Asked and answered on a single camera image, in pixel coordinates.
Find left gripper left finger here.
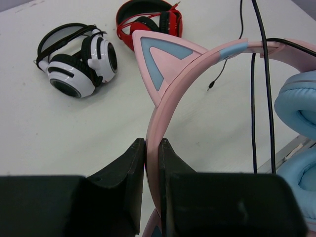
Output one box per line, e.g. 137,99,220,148
0,138,144,237

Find white black headphones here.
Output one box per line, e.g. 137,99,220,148
34,23,118,98

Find black headphone cable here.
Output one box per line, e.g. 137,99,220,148
206,0,316,175

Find pink blue cat-ear headphones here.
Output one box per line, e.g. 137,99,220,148
132,30,316,237

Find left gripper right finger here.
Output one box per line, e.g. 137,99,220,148
158,139,308,237

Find metal table edge rail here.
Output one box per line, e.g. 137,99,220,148
256,134,316,175

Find red black headphones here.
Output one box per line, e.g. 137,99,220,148
116,0,183,50

